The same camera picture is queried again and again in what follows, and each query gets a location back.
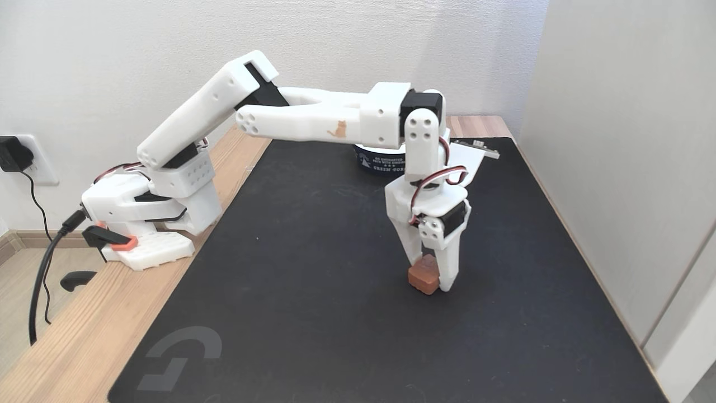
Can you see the brown cube toy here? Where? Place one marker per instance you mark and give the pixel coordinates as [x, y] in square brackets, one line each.
[422, 278]

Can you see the navy paper bowl white inside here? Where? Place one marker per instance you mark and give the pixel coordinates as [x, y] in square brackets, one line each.
[386, 162]

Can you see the black desk mat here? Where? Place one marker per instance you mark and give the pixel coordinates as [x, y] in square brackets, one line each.
[335, 336]

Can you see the black orange table clamp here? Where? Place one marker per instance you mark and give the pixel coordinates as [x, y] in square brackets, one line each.
[98, 236]

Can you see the black power adapter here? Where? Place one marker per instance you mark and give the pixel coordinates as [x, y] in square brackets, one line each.
[10, 154]

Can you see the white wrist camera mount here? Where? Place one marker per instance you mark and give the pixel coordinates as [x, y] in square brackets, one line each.
[472, 159]

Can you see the white wall outlet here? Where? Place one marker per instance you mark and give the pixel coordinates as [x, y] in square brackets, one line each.
[45, 168]

